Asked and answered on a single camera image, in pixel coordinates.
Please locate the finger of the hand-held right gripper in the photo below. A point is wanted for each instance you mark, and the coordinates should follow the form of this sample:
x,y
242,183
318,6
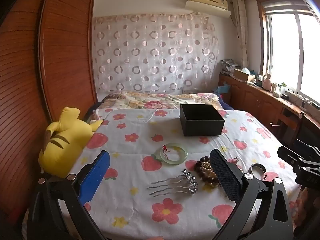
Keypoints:
x,y
310,176
287,151

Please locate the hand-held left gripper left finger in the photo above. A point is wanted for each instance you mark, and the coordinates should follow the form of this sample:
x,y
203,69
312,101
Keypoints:
x,y
95,177

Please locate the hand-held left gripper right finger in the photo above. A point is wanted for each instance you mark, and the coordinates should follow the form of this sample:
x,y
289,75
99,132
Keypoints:
x,y
225,177

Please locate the silver rhinestone hair comb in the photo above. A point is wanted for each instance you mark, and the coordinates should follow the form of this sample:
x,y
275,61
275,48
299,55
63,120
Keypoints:
x,y
192,186

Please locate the pale green jade bangle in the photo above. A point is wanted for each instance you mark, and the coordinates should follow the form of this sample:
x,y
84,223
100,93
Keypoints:
x,y
170,162

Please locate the black box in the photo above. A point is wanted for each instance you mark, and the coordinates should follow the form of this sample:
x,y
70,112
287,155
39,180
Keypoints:
x,y
200,126

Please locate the yellow plush toy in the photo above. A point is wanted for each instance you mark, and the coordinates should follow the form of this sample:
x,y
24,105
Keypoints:
x,y
67,132

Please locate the wooden cabinet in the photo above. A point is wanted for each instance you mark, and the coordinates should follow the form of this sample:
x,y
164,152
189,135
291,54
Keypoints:
x,y
255,100

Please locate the white bottle with green cap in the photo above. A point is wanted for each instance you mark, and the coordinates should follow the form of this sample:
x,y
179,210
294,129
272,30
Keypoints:
x,y
283,88

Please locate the pink jar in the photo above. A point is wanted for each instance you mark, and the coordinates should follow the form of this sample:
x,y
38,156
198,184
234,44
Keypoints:
x,y
267,82

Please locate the dark blue cloth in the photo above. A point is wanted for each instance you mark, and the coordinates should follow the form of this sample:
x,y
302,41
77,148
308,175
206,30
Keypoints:
x,y
226,102

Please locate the strawberry print bed sheet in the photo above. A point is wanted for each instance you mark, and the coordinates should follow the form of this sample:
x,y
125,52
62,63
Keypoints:
x,y
150,125

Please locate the cardboard box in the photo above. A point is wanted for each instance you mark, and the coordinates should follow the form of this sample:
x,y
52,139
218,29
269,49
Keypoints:
x,y
242,76

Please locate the blue plastic bag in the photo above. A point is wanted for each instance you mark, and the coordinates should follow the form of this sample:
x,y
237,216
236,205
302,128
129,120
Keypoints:
x,y
223,90

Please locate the floral quilt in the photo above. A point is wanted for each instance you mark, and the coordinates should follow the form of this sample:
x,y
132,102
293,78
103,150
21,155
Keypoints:
x,y
150,100

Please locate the window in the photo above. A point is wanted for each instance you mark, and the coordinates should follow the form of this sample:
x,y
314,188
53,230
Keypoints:
x,y
285,50

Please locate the pile of papers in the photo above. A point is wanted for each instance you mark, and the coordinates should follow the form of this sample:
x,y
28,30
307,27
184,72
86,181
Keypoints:
x,y
228,66

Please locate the beige window curtain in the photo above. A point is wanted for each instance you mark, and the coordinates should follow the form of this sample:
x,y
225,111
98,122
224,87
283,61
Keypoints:
x,y
240,30

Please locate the circle pattern sheer curtain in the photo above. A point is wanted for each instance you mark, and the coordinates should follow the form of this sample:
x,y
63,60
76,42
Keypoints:
x,y
150,55

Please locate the white air conditioner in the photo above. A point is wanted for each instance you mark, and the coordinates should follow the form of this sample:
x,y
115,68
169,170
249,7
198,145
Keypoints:
x,y
207,2

